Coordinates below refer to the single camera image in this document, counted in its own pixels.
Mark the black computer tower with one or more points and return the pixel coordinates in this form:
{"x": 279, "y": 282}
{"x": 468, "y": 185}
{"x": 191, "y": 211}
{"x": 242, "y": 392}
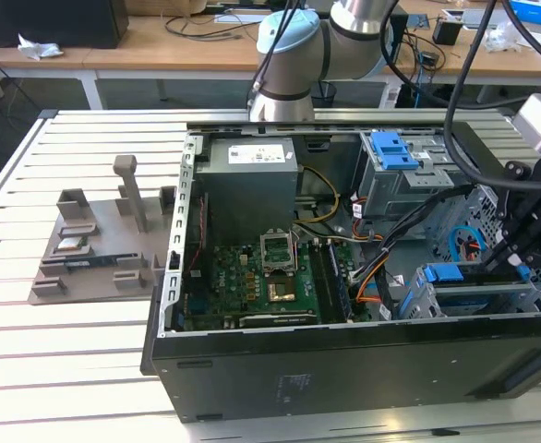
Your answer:
{"x": 67, "y": 23}

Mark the blue RAM stick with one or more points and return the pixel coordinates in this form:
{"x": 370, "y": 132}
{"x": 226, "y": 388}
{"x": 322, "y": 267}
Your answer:
{"x": 340, "y": 286}

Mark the black graphics card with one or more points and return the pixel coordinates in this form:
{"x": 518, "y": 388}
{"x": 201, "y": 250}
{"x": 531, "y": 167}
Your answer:
{"x": 275, "y": 319}

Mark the grey drive cage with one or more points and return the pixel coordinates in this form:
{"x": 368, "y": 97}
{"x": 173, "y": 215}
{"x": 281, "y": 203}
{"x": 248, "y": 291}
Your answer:
{"x": 390, "y": 189}

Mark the crumpled white paper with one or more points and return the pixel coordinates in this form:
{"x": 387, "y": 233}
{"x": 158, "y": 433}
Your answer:
{"x": 39, "y": 48}

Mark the white power strip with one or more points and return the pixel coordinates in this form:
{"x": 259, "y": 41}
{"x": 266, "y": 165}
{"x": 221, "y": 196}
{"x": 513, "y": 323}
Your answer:
{"x": 390, "y": 97}

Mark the grey power supply unit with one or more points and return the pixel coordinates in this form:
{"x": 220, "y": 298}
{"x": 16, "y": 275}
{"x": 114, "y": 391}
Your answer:
{"x": 247, "y": 198}

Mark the black waste bin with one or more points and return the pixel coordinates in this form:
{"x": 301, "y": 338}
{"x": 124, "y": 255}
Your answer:
{"x": 324, "y": 94}

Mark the black box on desk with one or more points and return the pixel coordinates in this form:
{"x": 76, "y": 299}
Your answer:
{"x": 400, "y": 37}

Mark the grey-brown parts rack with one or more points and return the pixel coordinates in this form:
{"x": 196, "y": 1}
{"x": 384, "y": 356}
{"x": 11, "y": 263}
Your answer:
{"x": 109, "y": 240}

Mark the metal disk bay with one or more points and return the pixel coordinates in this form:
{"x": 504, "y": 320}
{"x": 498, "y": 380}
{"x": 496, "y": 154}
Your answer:
{"x": 420, "y": 277}
{"x": 496, "y": 288}

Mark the green motherboard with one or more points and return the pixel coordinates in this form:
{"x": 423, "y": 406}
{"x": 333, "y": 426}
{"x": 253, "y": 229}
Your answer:
{"x": 233, "y": 286}

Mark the crumpled clear plastic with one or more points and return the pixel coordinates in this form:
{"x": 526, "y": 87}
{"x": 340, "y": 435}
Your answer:
{"x": 501, "y": 39}

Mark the black cup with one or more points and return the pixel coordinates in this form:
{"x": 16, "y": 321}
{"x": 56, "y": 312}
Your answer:
{"x": 446, "y": 33}

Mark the silver CPU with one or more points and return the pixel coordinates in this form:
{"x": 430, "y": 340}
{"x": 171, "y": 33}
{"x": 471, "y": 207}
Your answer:
{"x": 69, "y": 243}

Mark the blue box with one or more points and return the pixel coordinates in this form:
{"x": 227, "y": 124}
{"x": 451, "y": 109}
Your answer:
{"x": 536, "y": 8}

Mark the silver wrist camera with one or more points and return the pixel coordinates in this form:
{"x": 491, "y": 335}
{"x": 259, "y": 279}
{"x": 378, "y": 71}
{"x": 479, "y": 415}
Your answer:
{"x": 540, "y": 122}

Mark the blue drive latch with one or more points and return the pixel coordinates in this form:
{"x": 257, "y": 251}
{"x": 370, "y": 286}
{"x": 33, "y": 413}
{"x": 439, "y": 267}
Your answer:
{"x": 390, "y": 152}

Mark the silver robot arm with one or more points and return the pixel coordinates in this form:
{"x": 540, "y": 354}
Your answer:
{"x": 289, "y": 60}

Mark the wooden desk white legs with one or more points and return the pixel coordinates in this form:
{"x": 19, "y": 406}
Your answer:
{"x": 483, "y": 64}
{"x": 159, "y": 51}
{"x": 58, "y": 62}

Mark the dark RAM stick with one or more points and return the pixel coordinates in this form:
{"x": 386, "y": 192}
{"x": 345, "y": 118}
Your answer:
{"x": 90, "y": 263}

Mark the hard disk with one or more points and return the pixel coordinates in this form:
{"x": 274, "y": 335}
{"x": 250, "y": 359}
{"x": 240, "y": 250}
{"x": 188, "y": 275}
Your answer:
{"x": 443, "y": 273}

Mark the black open PC case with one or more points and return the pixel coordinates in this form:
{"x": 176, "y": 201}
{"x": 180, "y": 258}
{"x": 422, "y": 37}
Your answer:
{"x": 344, "y": 378}

